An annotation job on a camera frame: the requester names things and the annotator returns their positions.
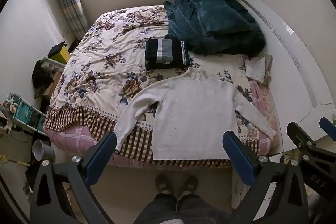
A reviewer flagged black cap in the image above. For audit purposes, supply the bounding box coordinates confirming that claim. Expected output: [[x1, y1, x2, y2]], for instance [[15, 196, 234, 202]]
[[49, 42, 66, 55]]

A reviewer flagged teal toy rack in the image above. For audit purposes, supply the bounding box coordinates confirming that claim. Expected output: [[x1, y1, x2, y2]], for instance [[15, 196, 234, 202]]
[[3, 94, 48, 135]]

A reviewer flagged brown slipper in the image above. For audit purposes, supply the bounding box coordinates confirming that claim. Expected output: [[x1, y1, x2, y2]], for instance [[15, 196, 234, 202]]
[[181, 175, 198, 194], [155, 175, 172, 194]]

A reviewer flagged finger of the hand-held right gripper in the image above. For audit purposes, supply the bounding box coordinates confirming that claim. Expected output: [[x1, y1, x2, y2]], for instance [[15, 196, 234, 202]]
[[287, 122, 324, 161], [319, 117, 336, 142]]

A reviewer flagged grey plastic cup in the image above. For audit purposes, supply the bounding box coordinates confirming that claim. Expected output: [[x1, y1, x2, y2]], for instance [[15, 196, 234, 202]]
[[32, 139, 56, 161]]

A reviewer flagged white pillow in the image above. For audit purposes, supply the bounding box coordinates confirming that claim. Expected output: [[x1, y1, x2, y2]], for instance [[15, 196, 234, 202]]
[[245, 58, 266, 83]]

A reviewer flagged white bed headboard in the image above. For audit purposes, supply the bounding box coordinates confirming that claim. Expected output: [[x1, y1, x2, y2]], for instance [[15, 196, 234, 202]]
[[234, 0, 336, 159]]

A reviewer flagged yellow box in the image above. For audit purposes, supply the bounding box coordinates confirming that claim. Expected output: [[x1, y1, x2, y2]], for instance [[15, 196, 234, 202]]
[[51, 46, 70, 64]]

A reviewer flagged teal plush quilt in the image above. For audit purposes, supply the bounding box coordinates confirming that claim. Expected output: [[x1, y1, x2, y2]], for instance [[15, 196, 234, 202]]
[[164, 0, 265, 54]]

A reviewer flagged dark striped folded sweater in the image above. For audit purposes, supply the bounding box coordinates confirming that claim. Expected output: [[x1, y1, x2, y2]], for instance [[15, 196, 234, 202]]
[[145, 39, 190, 70]]

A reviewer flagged cardboard box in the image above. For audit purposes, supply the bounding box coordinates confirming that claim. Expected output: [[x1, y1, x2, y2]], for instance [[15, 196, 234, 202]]
[[42, 71, 62, 98]]

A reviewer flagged dark crumpled cloth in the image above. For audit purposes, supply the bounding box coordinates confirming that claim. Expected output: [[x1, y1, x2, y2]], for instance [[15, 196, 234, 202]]
[[32, 60, 54, 98]]

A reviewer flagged person's left leg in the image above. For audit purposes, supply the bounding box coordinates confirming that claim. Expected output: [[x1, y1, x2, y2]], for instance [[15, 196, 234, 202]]
[[134, 194, 177, 224]]

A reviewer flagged yellow-handled tool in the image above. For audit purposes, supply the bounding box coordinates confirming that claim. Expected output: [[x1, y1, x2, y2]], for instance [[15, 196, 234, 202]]
[[0, 154, 30, 167]]

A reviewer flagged person's leg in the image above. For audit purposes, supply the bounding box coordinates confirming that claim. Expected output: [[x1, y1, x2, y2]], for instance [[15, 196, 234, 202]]
[[134, 194, 177, 224], [177, 195, 231, 224]]

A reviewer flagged teal plush pillow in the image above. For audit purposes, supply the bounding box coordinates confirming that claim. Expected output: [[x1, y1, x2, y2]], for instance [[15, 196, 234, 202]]
[[188, 0, 253, 36]]

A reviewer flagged beige flat pillow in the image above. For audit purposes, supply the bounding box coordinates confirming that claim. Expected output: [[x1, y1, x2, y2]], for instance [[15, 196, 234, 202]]
[[247, 54, 273, 83]]

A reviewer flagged white knit sweater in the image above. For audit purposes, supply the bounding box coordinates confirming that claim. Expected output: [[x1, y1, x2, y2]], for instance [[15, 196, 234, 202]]
[[114, 68, 277, 161]]

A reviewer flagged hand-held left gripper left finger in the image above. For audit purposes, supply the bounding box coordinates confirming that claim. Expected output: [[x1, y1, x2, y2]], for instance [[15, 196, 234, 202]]
[[30, 131, 117, 224]]

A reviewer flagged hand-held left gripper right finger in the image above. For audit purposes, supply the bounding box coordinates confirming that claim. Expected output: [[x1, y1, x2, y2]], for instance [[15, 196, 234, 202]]
[[223, 131, 309, 224]]

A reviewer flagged person's right leg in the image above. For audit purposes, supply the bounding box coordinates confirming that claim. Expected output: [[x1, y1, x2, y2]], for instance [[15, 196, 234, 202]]
[[177, 195, 231, 224]]

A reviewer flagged floral blanket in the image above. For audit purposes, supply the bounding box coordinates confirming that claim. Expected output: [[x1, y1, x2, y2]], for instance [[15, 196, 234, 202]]
[[45, 6, 276, 161]]

